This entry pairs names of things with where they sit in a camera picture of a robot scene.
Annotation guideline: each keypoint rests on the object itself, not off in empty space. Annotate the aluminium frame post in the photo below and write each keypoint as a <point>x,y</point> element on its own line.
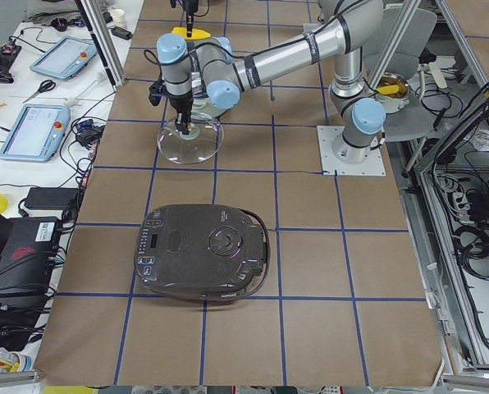
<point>101,37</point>

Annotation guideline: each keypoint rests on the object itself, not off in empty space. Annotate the glass pot lid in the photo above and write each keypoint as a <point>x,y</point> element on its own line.
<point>203,140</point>

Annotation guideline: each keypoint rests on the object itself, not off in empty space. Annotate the lower blue teach pendant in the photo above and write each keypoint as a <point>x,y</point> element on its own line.
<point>36,134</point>

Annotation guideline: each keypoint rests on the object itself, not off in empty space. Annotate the paper cup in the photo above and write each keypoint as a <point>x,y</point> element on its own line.
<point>119,17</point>

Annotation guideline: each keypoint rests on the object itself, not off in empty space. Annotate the black handled scissors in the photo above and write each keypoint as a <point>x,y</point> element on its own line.
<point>44,87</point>

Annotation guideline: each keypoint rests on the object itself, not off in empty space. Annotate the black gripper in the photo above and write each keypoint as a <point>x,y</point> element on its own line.
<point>181,103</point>
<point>190,9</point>

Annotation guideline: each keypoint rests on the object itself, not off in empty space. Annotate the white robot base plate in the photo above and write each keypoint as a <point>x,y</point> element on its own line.
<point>340,159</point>

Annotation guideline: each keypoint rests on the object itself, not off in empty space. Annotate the black power adapter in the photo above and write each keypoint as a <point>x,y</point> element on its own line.
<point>49,198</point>

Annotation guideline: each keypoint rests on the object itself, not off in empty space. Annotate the yellow corn cob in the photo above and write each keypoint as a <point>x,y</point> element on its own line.
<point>193,34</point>

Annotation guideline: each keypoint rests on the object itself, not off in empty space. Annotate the dark brown rice cooker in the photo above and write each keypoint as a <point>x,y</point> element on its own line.
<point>202,252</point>

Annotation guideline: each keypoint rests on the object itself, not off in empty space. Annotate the black computer case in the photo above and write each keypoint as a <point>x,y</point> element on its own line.
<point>27,262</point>

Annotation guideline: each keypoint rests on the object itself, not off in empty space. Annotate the upper blue teach pendant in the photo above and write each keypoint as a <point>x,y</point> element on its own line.
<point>65,59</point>

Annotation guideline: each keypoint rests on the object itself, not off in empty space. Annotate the metal bowl with yellow items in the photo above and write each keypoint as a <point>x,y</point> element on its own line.
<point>393,92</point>

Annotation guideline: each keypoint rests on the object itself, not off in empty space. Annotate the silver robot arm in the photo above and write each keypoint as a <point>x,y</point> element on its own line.
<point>350,24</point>

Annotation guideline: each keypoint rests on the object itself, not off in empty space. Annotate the blue teach pendant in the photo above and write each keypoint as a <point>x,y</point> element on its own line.
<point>65,59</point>
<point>36,134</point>

